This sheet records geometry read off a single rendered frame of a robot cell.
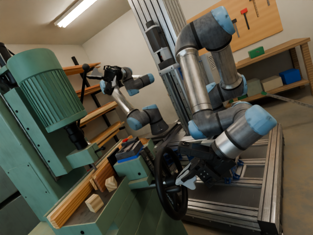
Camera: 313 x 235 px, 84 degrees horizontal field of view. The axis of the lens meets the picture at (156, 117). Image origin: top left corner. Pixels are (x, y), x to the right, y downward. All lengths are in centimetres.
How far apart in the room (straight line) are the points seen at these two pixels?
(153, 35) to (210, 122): 83
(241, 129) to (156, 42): 91
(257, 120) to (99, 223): 55
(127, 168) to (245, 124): 49
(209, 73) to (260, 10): 247
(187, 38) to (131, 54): 353
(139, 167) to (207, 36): 59
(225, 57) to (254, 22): 294
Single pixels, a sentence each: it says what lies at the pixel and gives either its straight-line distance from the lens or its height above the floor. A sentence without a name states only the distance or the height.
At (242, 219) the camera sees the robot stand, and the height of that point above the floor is 21.
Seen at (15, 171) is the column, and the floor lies 110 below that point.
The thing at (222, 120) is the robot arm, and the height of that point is 101.
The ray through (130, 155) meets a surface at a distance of 74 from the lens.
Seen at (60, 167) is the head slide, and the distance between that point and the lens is 92.
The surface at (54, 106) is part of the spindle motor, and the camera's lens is 78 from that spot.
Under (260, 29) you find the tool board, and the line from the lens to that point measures 381.
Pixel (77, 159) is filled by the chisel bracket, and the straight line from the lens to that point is 88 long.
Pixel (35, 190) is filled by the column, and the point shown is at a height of 98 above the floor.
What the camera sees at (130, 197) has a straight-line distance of 80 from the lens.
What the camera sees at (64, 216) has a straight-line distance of 78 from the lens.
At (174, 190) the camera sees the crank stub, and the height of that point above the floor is 85.
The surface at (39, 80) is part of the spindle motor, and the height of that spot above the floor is 139.
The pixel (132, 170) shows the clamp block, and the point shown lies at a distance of 77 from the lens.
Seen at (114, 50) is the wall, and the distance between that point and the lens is 447.
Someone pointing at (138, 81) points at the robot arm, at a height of 125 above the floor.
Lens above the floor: 122
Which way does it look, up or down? 12 degrees down
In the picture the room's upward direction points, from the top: 25 degrees counter-clockwise
